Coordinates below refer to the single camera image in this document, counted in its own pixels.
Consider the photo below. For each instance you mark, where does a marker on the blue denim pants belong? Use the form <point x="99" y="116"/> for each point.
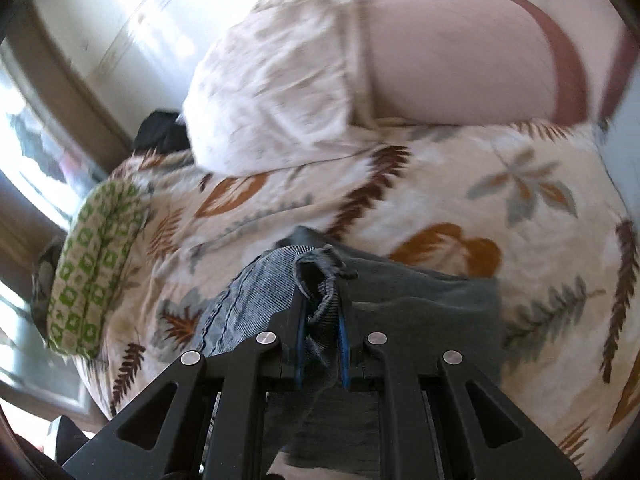
<point x="420" y="300"/>

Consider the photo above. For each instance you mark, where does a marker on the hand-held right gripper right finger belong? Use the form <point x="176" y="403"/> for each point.
<point x="344" y="355"/>

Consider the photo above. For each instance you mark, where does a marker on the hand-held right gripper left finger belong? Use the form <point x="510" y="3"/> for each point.
<point x="298" y="355"/>

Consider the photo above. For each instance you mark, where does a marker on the white printed pillow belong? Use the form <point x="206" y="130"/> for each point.
<point x="270" y="85"/>

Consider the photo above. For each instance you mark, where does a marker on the light blue quilt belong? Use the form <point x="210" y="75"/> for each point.
<point x="625" y="155"/>

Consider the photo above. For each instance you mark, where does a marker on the dark cloth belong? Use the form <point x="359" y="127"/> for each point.
<point x="160" y="132"/>

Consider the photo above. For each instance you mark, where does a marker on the pink padded headboard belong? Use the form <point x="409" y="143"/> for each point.
<point x="450" y="60"/>

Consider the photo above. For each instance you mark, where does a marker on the leaf print bedsheet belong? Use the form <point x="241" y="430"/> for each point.
<point x="450" y="185"/>

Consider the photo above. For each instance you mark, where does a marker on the green patterned blanket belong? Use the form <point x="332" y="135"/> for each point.
<point x="90" y="270"/>

